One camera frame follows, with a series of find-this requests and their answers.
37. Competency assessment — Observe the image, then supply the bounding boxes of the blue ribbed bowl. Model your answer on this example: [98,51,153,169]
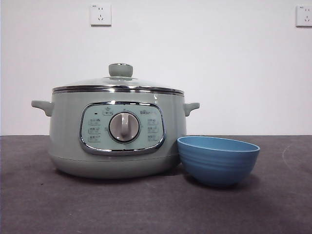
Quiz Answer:
[176,136,261,191]

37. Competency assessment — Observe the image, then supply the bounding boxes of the pale green electric steamer pot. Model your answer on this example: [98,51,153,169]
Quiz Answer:
[31,91,200,180]

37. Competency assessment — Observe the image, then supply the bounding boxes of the glass lid with green knob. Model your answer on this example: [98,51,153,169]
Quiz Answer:
[52,62,185,95]

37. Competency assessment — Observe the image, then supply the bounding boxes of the white wall socket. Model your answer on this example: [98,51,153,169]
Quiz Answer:
[295,5,312,28]
[90,4,113,27]

